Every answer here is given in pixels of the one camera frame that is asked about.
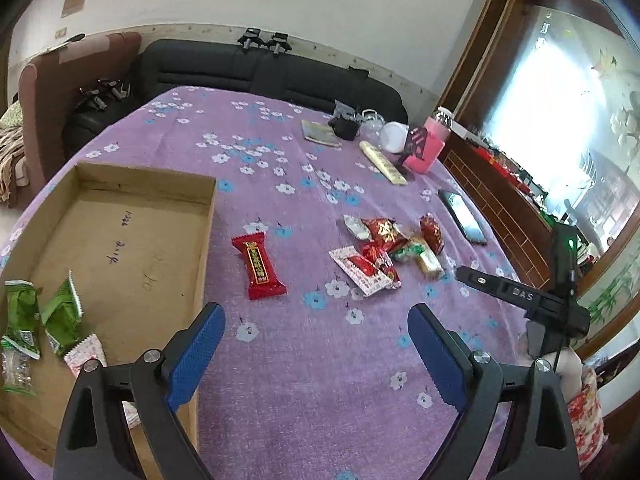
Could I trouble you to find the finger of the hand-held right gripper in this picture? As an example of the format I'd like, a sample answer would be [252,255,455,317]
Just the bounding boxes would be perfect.
[454,265,552,318]

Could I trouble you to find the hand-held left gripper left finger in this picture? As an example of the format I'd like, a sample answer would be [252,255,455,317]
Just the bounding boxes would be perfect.
[52,302,226,480]

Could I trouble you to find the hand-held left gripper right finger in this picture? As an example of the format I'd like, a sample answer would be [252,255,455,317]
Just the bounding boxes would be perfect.
[407,302,583,480]

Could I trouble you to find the beige snack packet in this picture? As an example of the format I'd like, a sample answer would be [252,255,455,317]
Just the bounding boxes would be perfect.
[414,251,444,276]

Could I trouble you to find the red gold snack packet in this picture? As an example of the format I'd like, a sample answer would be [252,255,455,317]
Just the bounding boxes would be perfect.
[419,213,445,257]
[360,217,409,256]

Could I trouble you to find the green white square packet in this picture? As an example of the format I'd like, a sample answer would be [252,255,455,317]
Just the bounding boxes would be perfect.
[392,239,427,264]

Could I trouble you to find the long red snack packet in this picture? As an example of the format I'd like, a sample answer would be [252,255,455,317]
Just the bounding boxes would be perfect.
[231,233,287,301]

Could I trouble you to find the small red snack packet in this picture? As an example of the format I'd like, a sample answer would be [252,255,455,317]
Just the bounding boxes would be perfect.
[361,241,402,283]

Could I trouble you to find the white red snack packet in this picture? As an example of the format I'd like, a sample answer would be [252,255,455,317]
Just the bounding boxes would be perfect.
[64,334,139,429]
[328,246,402,298]

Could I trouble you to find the shallow cardboard box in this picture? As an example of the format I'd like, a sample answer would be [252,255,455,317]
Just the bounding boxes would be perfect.
[0,161,217,480]

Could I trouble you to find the green white twisted candy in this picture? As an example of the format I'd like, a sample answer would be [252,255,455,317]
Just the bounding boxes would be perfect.
[343,214,372,242]

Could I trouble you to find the person's right forearm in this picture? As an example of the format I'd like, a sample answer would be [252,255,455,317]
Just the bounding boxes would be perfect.
[552,347,608,466]

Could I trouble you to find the black smartphone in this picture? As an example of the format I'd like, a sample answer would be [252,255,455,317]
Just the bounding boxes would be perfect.
[438,189,487,246]

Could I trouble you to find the wooden cabinet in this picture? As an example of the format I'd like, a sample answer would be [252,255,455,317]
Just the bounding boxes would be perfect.
[439,132,557,292]

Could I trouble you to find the purple floral tablecloth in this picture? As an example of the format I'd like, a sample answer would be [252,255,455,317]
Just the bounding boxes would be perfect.
[0,85,556,480]

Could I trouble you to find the pink box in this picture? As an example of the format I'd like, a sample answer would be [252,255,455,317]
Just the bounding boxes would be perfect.
[403,116,446,174]

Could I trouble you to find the dark red phone stand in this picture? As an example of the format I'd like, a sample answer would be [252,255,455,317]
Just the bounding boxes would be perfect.
[397,127,429,166]

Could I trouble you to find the green white-label snack packet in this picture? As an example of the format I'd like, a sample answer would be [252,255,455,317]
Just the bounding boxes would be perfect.
[0,327,42,361]

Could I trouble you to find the long beige packet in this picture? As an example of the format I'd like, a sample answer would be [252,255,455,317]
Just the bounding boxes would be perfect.
[359,140,408,186]

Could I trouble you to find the clear green-edged snack packet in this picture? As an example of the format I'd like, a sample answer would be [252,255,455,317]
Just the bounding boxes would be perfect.
[0,352,39,397]

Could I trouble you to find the white jar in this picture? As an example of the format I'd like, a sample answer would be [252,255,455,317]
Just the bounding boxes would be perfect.
[379,122,409,154]

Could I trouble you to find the floral glass panel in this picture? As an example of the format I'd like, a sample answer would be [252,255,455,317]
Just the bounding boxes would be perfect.
[479,2,640,321]

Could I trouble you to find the black pouch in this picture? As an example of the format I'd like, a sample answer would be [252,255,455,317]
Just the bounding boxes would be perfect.
[327,107,362,141]

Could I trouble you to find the small booklet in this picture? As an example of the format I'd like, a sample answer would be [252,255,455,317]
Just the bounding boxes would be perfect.
[301,119,343,149]

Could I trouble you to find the brown patterned blanket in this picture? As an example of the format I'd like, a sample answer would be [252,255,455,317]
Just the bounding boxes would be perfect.
[0,125,27,211]

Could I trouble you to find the pile of black grippers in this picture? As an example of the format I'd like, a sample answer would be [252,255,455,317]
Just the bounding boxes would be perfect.
[75,77,132,112]

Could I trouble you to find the black sofa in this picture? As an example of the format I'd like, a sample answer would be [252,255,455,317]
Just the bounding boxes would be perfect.
[62,38,409,153]

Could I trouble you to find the brown armchair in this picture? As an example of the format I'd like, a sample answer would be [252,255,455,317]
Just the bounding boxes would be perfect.
[18,31,143,192]

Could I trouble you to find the green pillow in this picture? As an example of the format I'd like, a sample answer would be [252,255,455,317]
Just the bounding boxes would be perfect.
[0,100,24,128]

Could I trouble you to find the spare black gripper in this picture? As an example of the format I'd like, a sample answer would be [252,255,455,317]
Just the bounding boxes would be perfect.
[236,27,266,54]
[265,31,292,56]

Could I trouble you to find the black tool on armchair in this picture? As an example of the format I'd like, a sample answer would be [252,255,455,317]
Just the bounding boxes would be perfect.
[44,33,86,54]

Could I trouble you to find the wooden door frame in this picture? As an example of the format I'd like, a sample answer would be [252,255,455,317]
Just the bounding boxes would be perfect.
[437,0,533,128]

